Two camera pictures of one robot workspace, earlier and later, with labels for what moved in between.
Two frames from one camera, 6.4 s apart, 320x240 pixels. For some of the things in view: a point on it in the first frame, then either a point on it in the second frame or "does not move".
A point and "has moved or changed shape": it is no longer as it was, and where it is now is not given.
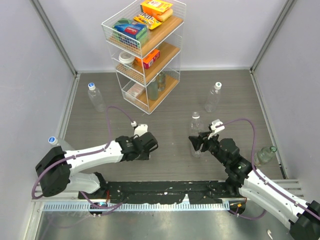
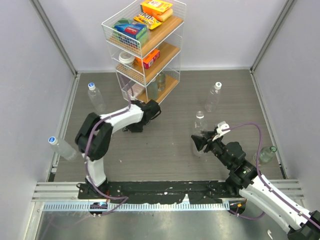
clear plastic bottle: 196,127 has moved or changed shape
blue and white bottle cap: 91,86 does not move
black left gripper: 145,156 → 132,129
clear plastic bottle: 211,103 does not move
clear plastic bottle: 96,97 does not move
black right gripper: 197,141 does not move
